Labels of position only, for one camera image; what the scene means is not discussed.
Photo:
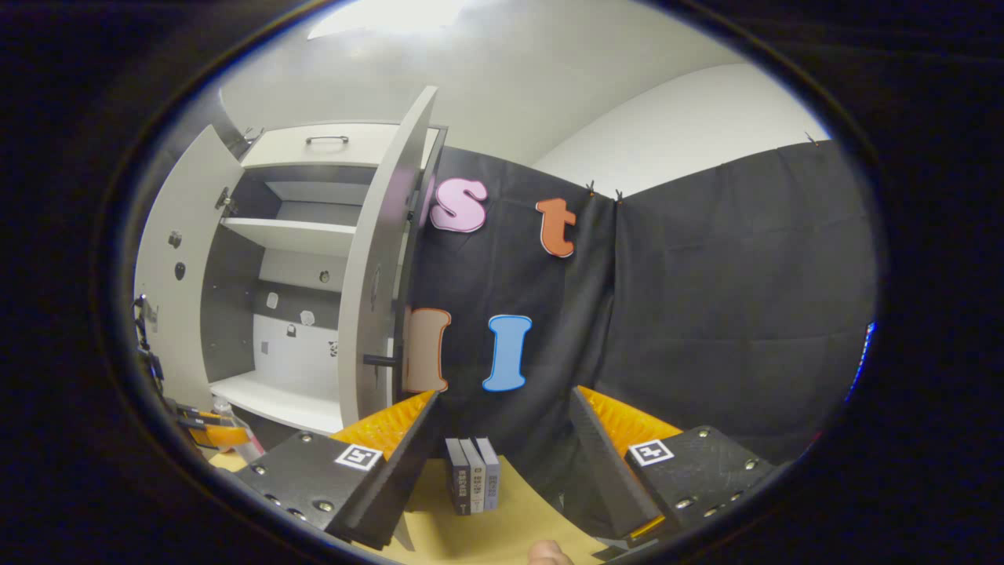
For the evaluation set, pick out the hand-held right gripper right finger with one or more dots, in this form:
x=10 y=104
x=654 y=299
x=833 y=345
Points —
x=604 y=463

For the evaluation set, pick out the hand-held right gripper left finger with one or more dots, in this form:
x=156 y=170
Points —
x=408 y=463

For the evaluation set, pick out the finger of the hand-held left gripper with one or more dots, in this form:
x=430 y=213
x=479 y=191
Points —
x=196 y=413
x=220 y=434

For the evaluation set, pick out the white door with camera sticker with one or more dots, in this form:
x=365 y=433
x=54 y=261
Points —
x=176 y=314

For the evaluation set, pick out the white and grey cabinet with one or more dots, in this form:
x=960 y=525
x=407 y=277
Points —
x=290 y=235

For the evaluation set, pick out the white door with cat sticker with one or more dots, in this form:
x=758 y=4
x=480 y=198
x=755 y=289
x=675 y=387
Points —
x=376 y=235

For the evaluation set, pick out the white cabinet drawer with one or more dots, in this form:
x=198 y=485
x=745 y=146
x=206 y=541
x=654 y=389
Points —
x=314 y=153

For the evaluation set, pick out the light grey book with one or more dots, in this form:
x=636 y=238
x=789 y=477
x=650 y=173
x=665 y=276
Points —
x=475 y=479

